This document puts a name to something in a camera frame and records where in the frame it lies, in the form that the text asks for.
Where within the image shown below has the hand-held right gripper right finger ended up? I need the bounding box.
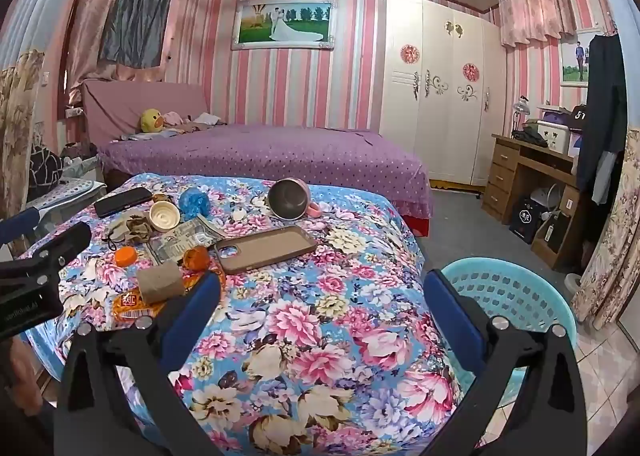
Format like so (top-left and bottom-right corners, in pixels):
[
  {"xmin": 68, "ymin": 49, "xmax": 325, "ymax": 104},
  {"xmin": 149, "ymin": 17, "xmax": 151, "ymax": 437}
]
[{"xmin": 423, "ymin": 268, "xmax": 589, "ymax": 456}]

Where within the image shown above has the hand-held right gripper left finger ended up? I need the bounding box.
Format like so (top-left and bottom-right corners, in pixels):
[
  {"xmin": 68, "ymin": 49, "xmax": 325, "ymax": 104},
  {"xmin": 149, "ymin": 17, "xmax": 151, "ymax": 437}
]
[{"xmin": 52, "ymin": 270, "xmax": 236, "ymax": 456}]

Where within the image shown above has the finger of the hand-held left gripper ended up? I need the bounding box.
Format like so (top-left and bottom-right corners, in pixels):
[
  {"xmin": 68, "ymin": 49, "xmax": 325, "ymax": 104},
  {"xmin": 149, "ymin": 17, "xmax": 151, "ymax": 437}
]
[
  {"xmin": 27, "ymin": 222, "xmax": 94, "ymax": 269},
  {"xmin": 0, "ymin": 209, "xmax": 42, "ymax": 248}
]

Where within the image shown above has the cardboard roll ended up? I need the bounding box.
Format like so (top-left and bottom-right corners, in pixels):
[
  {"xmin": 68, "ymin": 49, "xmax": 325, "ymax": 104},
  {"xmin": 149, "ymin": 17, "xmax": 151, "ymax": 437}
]
[{"xmin": 136, "ymin": 261, "xmax": 187, "ymax": 305}]

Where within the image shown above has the small orange bottle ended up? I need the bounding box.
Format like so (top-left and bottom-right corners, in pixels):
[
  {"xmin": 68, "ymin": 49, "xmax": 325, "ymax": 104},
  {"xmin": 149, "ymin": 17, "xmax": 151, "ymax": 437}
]
[{"xmin": 182, "ymin": 245, "xmax": 211, "ymax": 271}]

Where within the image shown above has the orange snack wrapper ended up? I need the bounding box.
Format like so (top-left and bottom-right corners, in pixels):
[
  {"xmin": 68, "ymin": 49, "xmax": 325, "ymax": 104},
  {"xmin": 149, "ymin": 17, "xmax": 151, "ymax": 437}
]
[{"xmin": 111, "ymin": 276, "xmax": 201, "ymax": 321}]

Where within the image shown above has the brown paper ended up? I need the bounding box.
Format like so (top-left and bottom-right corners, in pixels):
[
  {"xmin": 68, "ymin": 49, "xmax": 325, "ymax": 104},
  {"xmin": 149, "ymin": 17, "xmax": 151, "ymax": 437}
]
[{"xmin": 102, "ymin": 213, "xmax": 153, "ymax": 246}]

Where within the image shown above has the light blue plastic basket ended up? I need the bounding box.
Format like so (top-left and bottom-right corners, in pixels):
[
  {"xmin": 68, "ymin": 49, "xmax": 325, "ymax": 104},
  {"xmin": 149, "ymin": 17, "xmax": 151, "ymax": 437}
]
[{"xmin": 440, "ymin": 258, "xmax": 581, "ymax": 417}]

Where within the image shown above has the round cream lid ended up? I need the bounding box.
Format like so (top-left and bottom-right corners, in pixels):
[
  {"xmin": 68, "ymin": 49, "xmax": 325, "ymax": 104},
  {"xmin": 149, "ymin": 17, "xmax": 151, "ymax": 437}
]
[{"xmin": 149, "ymin": 200, "xmax": 181, "ymax": 233}]

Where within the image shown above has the blue fluffy scrunchie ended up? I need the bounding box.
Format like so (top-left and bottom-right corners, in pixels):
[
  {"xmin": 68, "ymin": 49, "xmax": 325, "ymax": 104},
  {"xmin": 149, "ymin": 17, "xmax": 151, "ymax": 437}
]
[{"xmin": 179, "ymin": 187, "xmax": 214, "ymax": 217}]

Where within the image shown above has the person's left hand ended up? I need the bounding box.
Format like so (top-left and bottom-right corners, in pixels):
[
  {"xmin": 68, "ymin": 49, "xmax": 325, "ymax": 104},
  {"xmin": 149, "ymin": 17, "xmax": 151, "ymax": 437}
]
[{"xmin": 0, "ymin": 336, "xmax": 46, "ymax": 417}]

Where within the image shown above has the light patterned cloth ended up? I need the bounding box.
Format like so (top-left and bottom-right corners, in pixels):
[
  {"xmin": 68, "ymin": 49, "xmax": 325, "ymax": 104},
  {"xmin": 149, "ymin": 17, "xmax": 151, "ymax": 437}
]
[{"xmin": 39, "ymin": 180, "xmax": 97, "ymax": 211}]

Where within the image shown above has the black patterned bag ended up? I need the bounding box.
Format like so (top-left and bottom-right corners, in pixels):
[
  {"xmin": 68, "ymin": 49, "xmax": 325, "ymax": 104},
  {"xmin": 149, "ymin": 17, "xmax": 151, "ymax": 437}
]
[{"xmin": 27, "ymin": 141, "xmax": 64, "ymax": 187}]

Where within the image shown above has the black phone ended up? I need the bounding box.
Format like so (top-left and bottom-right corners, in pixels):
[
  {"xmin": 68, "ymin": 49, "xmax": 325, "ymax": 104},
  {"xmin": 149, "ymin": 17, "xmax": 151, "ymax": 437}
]
[{"xmin": 93, "ymin": 187, "xmax": 153, "ymax": 219}]

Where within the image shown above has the brown phone case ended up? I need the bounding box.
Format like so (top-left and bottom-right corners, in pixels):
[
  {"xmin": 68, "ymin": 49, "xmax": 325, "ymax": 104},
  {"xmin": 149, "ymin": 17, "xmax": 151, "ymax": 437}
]
[{"xmin": 214, "ymin": 225, "xmax": 319, "ymax": 276}]

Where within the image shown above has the beige floral curtain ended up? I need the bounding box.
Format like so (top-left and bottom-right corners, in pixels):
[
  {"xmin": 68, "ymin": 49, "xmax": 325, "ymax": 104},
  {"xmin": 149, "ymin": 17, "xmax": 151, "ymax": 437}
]
[
  {"xmin": 0, "ymin": 50, "xmax": 46, "ymax": 257},
  {"xmin": 570, "ymin": 128, "xmax": 640, "ymax": 327}
]

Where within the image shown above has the blue floral blanket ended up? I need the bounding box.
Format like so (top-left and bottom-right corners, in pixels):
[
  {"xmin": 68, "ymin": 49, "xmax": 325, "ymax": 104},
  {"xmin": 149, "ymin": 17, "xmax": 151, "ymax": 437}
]
[{"xmin": 20, "ymin": 173, "xmax": 476, "ymax": 456}]

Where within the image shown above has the black paper bag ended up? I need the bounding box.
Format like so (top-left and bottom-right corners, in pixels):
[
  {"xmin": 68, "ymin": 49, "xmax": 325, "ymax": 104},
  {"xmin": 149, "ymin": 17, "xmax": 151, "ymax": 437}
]
[{"xmin": 509, "ymin": 196, "xmax": 546, "ymax": 244}]

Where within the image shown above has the cardboard box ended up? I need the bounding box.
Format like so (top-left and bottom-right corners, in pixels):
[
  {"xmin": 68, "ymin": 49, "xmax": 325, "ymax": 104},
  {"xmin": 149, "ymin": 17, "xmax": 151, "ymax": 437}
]
[{"xmin": 531, "ymin": 213, "xmax": 572, "ymax": 272}]

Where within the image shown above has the small white fan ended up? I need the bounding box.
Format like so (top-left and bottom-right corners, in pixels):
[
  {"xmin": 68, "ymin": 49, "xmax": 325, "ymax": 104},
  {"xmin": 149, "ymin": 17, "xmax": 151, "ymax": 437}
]
[{"xmin": 530, "ymin": 183, "xmax": 563, "ymax": 217}]

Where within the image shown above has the wooden desk with drawers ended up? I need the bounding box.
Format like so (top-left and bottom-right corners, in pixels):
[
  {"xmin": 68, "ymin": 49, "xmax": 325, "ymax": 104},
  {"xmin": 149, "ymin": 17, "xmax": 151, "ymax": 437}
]
[{"xmin": 481, "ymin": 132, "xmax": 589, "ymax": 272}]

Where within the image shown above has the yellow duck plush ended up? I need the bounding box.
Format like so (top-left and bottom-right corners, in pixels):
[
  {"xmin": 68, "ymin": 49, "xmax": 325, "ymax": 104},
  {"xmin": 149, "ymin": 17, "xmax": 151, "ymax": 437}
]
[{"xmin": 140, "ymin": 108, "xmax": 166, "ymax": 133}]

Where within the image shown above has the pink headboard cover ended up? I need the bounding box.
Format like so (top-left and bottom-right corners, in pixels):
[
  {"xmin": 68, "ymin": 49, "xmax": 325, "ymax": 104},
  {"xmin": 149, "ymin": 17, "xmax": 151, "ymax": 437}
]
[{"xmin": 80, "ymin": 78, "xmax": 213, "ymax": 147}]

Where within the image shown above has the bed with purple dotted sheet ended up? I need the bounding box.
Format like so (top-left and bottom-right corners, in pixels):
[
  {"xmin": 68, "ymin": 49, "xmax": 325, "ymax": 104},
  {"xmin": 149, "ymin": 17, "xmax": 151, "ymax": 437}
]
[{"xmin": 95, "ymin": 123, "xmax": 434, "ymax": 237}]

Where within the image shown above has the dark cloth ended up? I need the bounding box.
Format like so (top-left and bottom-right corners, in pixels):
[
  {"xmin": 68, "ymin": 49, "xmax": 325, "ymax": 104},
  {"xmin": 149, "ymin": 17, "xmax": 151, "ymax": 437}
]
[{"xmin": 511, "ymin": 127, "xmax": 549, "ymax": 148}]

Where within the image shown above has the white wardrobe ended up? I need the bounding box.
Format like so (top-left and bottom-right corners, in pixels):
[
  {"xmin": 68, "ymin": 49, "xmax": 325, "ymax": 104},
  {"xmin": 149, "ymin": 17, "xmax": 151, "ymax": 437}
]
[{"xmin": 379, "ymin": 0, "xmax": 509, "ymax": 187}]

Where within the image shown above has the white storage box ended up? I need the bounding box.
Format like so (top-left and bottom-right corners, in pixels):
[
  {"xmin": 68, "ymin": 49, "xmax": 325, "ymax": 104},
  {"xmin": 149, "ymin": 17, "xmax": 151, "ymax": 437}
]
[{"xmin": 536, "ymin": 118, "xmax": 576, "ymax": 155}]

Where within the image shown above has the desk lamp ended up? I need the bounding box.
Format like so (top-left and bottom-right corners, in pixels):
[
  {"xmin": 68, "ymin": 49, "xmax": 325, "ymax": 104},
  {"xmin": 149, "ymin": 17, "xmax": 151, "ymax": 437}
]
[{"xmin": 509, "ymin": 95, "xmax": 532, "ymax": 137}]

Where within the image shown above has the black cap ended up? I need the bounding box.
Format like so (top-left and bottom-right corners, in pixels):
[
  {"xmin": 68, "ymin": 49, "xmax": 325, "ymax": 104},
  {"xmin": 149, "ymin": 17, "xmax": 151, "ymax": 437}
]
[{"xmin": 562, "ymin": 106, "xmax": 589, "ymax": 132}]

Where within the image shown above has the pink satin curtain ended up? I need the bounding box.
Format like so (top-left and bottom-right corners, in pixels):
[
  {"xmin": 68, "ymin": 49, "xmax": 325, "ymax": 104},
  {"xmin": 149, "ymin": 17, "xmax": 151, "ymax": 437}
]
[{"xmin": 65, "ymin": 0, "xmax": 211, "ymax": 107}]

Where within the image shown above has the grey curtain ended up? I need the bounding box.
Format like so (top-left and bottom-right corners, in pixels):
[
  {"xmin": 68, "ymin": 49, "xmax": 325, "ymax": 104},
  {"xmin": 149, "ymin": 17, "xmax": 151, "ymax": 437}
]
[{"xmin": 97, "ymin": 0, "xmax": 180, "ymax": 70}]

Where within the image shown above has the dark hanging jacket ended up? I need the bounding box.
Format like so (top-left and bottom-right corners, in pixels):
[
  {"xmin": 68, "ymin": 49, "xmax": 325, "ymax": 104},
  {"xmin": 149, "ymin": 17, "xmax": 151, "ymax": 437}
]
[{"xmin": 576, "ymin": 33, "xmax": 629, "ymax": 205}]

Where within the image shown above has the pink floral valance curtain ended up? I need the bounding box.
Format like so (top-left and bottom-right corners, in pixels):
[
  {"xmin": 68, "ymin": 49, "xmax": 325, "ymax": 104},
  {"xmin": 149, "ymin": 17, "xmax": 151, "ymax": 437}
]
[{"xmin": 498, "ymin": 0, "xmax": 598, "ymax": 48}]

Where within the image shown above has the metal mug with pink handle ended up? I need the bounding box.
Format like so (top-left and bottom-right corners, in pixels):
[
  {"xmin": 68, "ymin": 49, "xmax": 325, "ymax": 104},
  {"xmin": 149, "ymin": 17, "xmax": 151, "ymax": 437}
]
[{"xmin": 267, "ymin": 178, "xmax": 323, "ymax": 222}]

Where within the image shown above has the small couple wall poster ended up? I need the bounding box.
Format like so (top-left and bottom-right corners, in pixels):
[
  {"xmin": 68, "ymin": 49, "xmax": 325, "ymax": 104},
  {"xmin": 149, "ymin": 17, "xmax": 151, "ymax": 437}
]
[{"xmin": 559, "ymin": 28, "xmax": 591, "ymax": 87}]

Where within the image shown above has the framed wedding wall poster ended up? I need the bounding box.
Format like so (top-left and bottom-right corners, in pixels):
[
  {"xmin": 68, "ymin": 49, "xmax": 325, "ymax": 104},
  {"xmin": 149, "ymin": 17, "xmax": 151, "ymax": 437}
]
[{"xmin": 231, "ymin": 0, "xmax": 336, "ymax": 51}]

